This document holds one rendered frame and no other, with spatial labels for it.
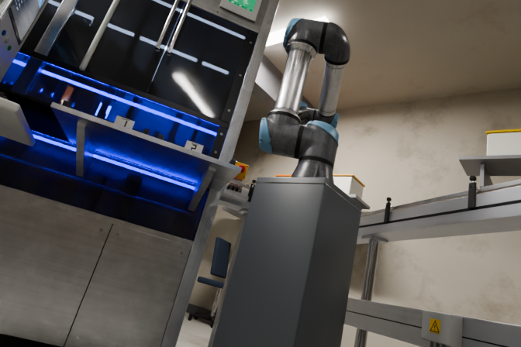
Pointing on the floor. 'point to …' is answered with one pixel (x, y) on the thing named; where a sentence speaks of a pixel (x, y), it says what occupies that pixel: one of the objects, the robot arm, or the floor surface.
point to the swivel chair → (221, 259)
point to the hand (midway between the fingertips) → (299, 118)
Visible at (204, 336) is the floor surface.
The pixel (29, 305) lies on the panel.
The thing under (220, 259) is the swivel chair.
